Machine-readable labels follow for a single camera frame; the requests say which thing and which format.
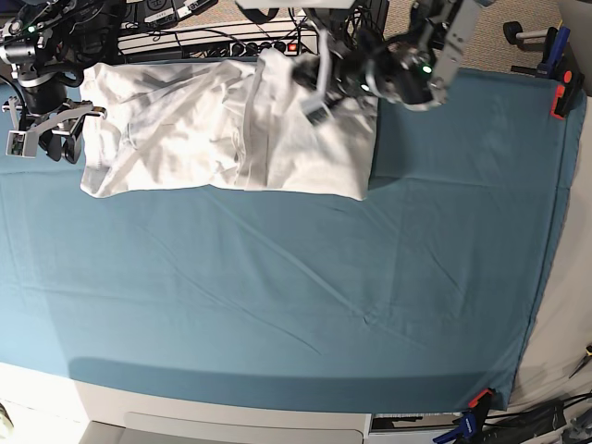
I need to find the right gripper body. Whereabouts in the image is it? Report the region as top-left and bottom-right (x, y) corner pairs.
(1, 78), (107, 139)

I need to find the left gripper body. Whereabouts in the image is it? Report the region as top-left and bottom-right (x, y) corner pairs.
(291, 28), (383, 109)

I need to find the white T-shirt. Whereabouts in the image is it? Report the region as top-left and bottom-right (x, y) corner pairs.
(80, 50), (378, 201)

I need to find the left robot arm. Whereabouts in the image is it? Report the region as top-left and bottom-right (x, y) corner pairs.
(291, 0), (490, 114)

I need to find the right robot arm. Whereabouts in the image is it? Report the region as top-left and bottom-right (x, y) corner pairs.
(1, 1), (127, 164)

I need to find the blue clamp upper right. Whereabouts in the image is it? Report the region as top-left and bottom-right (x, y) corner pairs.
(511, 27), (570, 79)

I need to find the orange black clamp upper right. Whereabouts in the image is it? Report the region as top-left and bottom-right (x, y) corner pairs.
(550, 69), (585, 119)

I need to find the orange black clamp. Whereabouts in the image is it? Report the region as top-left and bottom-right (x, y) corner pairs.
(550, 69), (585, 119)
(468, 388), (497, 412)

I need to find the teal table cloth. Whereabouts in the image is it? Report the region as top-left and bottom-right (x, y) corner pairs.
(1, 69), (586, 413)

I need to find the orange black clamp lower right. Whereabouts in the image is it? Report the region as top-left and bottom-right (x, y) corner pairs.
(468, 388), (497, 412)

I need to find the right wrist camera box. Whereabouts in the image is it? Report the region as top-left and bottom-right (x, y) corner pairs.
(6, 129), (39, 158)

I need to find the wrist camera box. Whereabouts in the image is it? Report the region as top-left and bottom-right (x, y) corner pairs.
(301, 96), (330, 126)
(6, 129), (39, 158)

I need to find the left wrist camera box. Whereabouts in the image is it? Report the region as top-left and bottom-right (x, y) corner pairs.
(301, 96), (330, 126)

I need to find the power strip with red switch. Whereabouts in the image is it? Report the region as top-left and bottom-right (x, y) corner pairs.
(196, 36), (317, 58)

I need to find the white table frame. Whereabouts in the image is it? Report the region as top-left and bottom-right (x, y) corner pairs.
(1, 364), (446, 443)

